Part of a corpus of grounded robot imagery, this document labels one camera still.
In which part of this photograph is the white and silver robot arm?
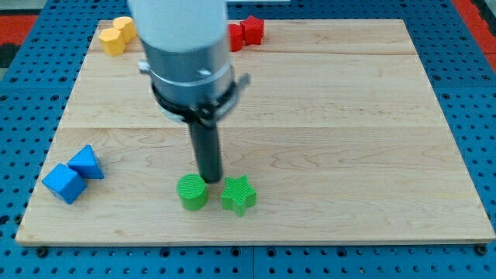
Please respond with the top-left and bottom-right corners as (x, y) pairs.
(128, 0), (250, 127)

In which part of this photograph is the red star block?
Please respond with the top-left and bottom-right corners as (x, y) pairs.
(239, 15), (265, 46)

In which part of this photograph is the yellow hexagon block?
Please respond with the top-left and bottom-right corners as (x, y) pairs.
(112, 16), (137, 43)
(98, 27), (126, 57)

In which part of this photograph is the blue cube block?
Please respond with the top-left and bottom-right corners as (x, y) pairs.
(42, 164), (87, 205)

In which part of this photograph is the yellow hexagon block front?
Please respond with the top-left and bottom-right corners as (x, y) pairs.
(98, 27), (126, 57)

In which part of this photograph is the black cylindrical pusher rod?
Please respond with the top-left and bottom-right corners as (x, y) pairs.
(188, 122), (222, 183)

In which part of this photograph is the blue triangular prism block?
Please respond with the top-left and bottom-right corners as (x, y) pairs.
(67, 145), (105, 179)

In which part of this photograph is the green cylinder block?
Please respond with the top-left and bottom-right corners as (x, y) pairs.
(177, 174), (208, 211)

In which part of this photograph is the red block behind arm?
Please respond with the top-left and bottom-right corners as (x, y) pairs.
(228, 23), (244, 52)

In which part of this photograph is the green star block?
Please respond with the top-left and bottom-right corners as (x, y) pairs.
(221, 175), (257, 217)

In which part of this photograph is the light wooden board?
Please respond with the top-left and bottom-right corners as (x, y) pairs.
(16, 19), (495, 246)

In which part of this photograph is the yellow hexagon block rear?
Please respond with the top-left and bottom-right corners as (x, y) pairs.
(112, 16), (137, 43)

